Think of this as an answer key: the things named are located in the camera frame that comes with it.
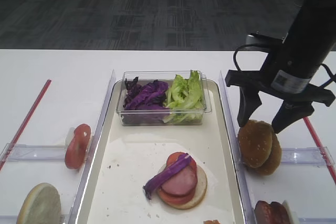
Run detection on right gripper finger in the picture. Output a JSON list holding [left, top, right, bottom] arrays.
[[271, 101, 314, 133], [237, 87, 262, 127]]

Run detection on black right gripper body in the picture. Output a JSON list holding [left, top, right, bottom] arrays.
[[225, 39, 335, 106]]

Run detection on sesame top bun front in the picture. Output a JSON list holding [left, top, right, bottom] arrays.
[[238, 120, 272, 168]]

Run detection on sesame bun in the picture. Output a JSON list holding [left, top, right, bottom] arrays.
[[255, 131, 282, 176], [238, 120, 272, 168]]

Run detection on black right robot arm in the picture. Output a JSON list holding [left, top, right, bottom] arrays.
[[225, 0, 335, 133]]

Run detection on green lettuce leaves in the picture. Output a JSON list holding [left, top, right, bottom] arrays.
[[163, 70, 204, 124]]

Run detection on standing sausage patties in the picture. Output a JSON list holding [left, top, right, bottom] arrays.
[[254, 200, 290, 224]]

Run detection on tomato slice on tray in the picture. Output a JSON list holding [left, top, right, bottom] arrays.
[[157, 151, 197, 206]]

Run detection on standing tomato slices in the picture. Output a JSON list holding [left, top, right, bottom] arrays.
[[65, 124, 91, 169]]

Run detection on right red strip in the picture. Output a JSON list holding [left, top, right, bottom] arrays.
[[303, 117, 336, 183]]

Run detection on red strip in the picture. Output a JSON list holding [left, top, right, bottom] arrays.
[[0, 79, 51, 170], [303, 117, 336, 183]]

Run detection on sesame top bun rear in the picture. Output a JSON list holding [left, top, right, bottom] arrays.
[[255, 131, 282, 176]]

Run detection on right upper clear holder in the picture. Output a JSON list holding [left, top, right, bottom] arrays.
[[237, 145, 336, 168]]

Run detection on clear holder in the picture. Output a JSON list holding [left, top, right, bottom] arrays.
[[237, 145, 336, 168], [0, 127, 92, 162], [282, 200, 336, 224]]

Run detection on purple cabbage strip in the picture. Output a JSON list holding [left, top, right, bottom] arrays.
[[143, 153, 192, 200]]

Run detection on bottom bun on tray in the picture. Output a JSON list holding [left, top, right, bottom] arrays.
[[156, 165, 207, 210]]

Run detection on purple cabbage leaves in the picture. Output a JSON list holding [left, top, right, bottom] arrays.
[[123, 77, 169, 110]]

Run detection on clear plastic vegetable container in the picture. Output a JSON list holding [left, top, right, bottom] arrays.
[[116, 70, 212, 126]]

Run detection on ham slice on tray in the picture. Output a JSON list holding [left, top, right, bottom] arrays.
[[161, 166, 197, 196]]

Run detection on right lower clear holder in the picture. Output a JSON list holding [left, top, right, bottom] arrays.
[[282, 200, 336, 224]]

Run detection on small food crumb piece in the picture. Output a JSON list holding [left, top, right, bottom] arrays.
[[203, 220, 221, 224]]

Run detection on cream metal serving tray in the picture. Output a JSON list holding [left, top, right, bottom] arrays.
[[69, 81, 245, 223]]

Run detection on left red strip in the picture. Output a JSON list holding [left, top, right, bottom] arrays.
[[0, 79, 51, 170]]

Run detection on standing pale bun half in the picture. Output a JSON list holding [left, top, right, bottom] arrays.
[[16, 183, 61, 224]]

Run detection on left upper clear holder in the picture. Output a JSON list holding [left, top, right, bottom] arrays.
[[0, 127, 92, 162]]

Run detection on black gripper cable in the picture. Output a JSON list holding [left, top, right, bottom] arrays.
[[233, 42, 336, 88]]

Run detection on right long clear rail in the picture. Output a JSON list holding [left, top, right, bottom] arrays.
[[218, 71, 256, 224]]

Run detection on long clear rail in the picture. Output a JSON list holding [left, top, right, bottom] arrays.
[[218, 71, 256, 224], [64, 71, 116, 223]]

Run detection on left long clear rail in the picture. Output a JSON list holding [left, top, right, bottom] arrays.
[[64, 71, 116, 223]]

